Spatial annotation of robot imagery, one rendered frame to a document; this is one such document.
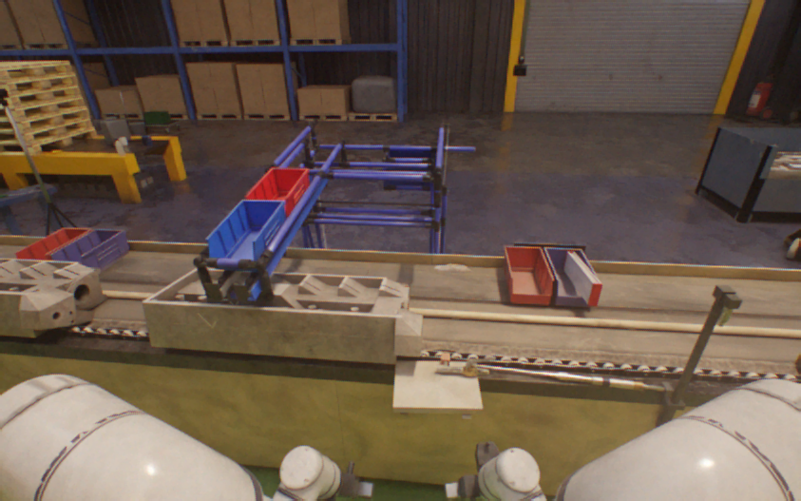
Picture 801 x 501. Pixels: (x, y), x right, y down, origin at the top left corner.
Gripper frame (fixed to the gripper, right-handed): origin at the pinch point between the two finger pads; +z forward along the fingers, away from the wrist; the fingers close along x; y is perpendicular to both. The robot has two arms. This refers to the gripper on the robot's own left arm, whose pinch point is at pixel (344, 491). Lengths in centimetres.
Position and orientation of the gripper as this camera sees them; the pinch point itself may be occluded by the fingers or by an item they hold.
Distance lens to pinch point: 130.4
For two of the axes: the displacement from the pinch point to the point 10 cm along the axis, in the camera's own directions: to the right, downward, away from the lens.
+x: -9.8, 0.2, 2.2
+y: 1.2, -7.9, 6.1
